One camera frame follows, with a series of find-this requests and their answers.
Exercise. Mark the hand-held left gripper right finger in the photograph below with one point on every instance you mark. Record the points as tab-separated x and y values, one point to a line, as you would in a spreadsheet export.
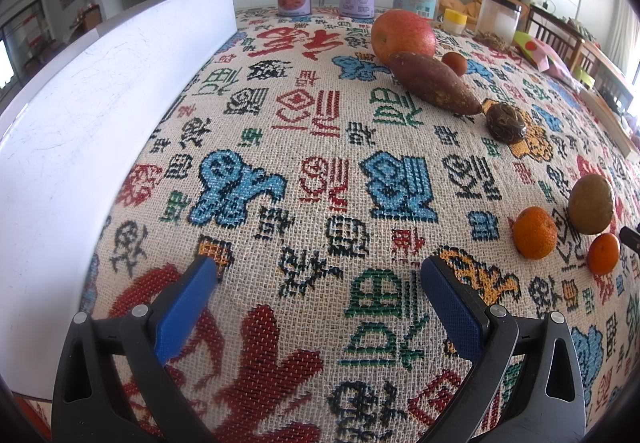
450	308

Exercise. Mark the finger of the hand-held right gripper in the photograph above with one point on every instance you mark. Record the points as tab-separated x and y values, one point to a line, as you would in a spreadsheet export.
631	238

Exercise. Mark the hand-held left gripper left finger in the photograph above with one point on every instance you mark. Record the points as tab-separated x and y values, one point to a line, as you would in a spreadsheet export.
185	308

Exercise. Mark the small orange tangerine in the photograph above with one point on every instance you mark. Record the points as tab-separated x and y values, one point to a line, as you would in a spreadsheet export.
603	253

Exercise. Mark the green-brown kiwi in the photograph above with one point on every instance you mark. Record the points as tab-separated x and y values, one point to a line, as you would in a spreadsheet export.
591	203

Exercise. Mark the large orange tangerine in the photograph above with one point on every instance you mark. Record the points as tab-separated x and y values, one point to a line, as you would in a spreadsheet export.
535	232

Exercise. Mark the light wooden tray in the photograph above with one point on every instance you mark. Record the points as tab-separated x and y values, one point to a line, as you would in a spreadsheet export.
607	123

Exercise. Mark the brown passion fruit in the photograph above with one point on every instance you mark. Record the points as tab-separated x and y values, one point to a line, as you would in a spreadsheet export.
506	123

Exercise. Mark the sweet potato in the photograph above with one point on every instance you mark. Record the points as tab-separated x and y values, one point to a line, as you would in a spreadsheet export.
432	82

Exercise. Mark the red apple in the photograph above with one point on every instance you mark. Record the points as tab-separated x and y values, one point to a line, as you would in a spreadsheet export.
402	33

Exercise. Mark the wooden chair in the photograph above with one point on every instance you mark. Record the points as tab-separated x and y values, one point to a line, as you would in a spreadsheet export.
607	70
555	28

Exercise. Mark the pink and yellow bag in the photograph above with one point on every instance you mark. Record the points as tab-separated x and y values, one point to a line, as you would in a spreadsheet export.
542	55

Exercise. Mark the white board panel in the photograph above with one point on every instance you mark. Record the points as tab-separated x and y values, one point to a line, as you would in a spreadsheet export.
100	123

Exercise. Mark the printed woven tablecloth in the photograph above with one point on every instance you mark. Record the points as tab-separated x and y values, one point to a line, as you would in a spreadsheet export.
320	148

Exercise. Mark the pile of dried herbs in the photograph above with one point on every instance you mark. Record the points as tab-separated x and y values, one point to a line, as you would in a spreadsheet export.
492	39

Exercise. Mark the small red round fruit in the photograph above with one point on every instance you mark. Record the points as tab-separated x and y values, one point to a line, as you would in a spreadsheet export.
454	63

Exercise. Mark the clear container with black lid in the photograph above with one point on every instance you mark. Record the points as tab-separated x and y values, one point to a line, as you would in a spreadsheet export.
497	18

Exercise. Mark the small jar with yellow lid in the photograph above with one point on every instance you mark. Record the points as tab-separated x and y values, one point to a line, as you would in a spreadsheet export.
455	21

